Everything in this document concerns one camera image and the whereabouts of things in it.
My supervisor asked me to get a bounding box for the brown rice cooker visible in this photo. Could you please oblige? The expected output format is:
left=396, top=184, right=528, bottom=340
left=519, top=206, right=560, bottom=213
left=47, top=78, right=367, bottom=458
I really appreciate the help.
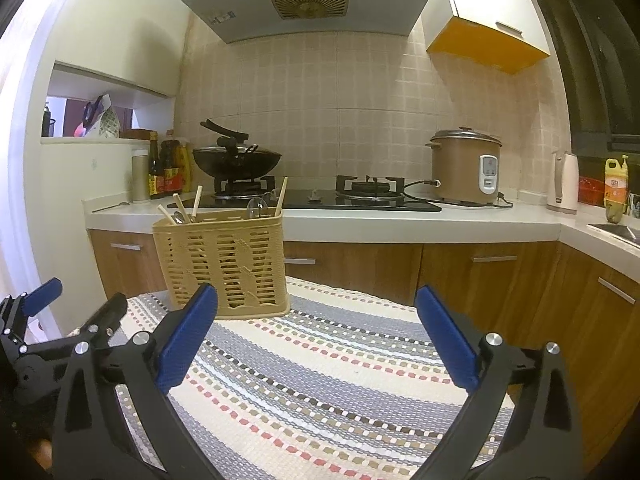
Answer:
left=426, top=127, right=503, bottom=206

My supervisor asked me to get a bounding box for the steel sink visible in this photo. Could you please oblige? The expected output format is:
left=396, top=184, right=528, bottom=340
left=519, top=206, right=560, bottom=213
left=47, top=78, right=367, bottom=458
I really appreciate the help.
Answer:
left=587, top=221, right=640, bottom=248

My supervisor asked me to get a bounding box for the black wok lid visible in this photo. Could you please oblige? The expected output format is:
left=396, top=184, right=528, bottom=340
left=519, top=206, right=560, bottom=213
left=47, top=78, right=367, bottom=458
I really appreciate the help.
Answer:
left=200, top=119, right=259, bottom=157

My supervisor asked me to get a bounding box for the dark sauce bottle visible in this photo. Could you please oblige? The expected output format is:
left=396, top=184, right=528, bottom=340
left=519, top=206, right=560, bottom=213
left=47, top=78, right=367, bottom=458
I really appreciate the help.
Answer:
left=148, top=131, right=166, bottom=200
left=161, top=130, right=184, bottom=197

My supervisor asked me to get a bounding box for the steel range hood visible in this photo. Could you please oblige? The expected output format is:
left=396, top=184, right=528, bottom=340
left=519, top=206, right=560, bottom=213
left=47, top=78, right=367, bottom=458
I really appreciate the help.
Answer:
left=173, top=0, right=445, bottom=45

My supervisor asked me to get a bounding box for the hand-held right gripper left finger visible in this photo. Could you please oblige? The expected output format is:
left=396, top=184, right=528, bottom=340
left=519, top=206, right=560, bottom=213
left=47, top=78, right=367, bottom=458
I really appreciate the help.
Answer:
left=51, top=284, right=221, bottom=480

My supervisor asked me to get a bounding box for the black wok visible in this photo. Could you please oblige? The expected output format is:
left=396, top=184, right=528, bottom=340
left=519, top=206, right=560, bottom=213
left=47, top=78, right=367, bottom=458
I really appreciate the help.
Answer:
left=192, top=144, right=282, bottom=181

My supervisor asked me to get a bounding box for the red plastic basket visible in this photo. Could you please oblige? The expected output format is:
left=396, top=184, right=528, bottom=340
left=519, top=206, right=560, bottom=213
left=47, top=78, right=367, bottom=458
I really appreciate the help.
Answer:
left=578, top=176, right=608, bottom=207

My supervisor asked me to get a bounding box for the yellow dish soap bottle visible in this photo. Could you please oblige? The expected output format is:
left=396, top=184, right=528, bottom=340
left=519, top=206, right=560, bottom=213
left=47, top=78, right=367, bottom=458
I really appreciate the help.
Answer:
left=603, top=155, right=630, bottom=224

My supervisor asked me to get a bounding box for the black burner grate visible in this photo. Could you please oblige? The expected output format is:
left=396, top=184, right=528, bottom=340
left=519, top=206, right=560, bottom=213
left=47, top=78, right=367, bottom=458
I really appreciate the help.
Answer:
left=335, top=175, right=406, bottom=198
left=214, top=175, right=277, bottom=196

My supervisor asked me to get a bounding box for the white and yellow wall cabinet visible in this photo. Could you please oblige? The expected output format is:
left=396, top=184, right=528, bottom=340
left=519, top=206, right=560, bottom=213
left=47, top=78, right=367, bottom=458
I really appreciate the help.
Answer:
left=421, top=0, right=551, bottom=76

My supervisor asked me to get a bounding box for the beige plastic utensil basket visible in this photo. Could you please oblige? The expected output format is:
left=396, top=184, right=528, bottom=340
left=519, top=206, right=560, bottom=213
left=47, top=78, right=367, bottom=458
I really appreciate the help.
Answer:
left=152, top=208, right=291, bottom=322

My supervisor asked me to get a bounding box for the beige seasoning jar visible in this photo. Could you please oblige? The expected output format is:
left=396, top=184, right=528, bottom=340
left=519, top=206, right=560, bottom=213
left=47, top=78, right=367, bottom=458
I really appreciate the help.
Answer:
left=131, top=149, right=151, bottom=203

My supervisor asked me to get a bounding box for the black glass gas stove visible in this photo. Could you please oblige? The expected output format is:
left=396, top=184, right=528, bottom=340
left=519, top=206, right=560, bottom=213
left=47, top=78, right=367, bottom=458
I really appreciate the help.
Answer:
left=175, top=175, right=443, bottom=212

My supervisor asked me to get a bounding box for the striped woven mat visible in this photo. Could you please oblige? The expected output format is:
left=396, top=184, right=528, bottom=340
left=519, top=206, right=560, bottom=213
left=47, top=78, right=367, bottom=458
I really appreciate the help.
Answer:
left=67, top=276, right=518, bottom=480

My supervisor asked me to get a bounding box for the dark window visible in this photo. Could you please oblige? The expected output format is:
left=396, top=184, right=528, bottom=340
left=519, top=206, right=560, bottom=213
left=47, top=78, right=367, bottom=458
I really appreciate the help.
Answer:
left=532, top=0, right=640, bottom=158

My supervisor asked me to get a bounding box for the white electric kettle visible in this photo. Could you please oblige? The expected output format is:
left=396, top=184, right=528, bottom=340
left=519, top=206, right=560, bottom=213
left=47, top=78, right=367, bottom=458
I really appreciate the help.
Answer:
left=545, top=150, right=581, bottom=212

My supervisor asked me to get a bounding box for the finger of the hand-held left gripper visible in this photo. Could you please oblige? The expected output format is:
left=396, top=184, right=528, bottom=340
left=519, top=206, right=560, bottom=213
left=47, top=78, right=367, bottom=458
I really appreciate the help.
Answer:
left=0, top=278, right=64, bottom=346
left=20, top=292, right=129, bottom=361

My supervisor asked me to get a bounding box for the white kitchen countertop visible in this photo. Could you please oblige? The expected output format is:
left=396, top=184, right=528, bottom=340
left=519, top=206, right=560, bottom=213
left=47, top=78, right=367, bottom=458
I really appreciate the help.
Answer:
left=82, top=190, right=640, bottom=286

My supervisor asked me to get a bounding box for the yellow oil bottle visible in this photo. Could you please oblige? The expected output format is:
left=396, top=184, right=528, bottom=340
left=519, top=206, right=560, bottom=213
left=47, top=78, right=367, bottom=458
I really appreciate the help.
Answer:
left=180, top=142, right=194, bottom=194

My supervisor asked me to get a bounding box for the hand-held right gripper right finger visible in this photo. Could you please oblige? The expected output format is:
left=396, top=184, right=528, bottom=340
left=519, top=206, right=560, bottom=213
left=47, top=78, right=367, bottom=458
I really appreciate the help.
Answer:
left=414, top=285, right=586, bottom=480

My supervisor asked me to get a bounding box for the white patterned paper bag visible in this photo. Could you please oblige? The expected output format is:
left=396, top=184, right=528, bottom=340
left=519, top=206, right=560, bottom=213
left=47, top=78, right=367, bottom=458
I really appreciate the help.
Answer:
left=96, top=104, right=121, bottom=139

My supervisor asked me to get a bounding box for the black power cord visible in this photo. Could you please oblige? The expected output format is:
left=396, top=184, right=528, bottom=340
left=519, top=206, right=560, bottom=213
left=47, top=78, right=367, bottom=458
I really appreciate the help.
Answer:
left=402, top=178, right=515, bottom=210

